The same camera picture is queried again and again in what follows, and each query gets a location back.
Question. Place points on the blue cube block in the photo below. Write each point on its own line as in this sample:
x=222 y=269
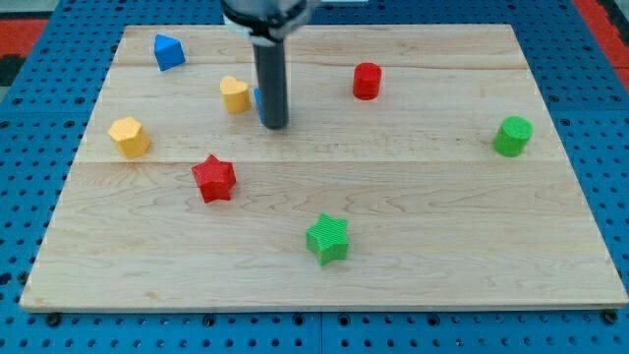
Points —
x=257 y=102

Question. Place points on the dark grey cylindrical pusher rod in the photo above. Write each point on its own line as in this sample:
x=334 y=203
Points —
x=272 y=94

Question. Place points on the green star block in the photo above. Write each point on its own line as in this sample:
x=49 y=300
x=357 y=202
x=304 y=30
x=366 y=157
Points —
x=328 y=239

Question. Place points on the red star block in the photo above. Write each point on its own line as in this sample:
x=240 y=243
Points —
x=215 y=179

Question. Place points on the wooden board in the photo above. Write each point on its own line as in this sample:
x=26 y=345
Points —
x=437 y=219

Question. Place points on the red cylinder block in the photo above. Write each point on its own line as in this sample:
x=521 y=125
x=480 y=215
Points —
x=366 y=82

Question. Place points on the yellow heart block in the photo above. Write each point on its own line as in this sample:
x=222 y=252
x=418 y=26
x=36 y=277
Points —
x=236 y=95

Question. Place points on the yellow hexagon block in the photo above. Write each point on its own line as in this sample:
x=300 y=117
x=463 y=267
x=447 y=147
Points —
x=129 y=137

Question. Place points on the blue triangular prism block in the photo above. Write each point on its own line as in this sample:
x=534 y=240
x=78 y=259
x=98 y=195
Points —
x=168 y=52

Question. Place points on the green cylinder block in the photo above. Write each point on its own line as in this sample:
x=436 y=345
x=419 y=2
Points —
x=512 y=136

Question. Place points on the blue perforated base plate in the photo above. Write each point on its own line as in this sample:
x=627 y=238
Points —
x=44 y=114

